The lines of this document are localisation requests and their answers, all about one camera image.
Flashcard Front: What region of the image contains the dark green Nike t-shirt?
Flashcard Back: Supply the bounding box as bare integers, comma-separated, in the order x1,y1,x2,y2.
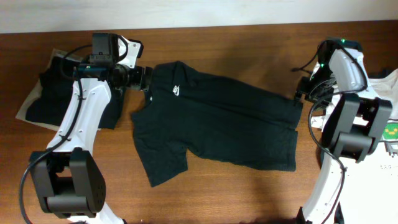
131,61,303,187

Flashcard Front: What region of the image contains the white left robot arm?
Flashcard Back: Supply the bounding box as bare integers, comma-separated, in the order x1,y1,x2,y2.
19,33,152,223

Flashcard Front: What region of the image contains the folded black clothes stack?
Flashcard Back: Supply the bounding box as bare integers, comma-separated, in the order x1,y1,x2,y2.
25,57,126,129

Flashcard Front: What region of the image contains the beige folded cloth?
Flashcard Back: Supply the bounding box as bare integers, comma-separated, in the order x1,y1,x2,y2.
15,48,102,131

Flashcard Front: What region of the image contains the white printed t-shirt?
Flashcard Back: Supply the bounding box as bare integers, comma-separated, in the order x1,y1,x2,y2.
310,51,398,224

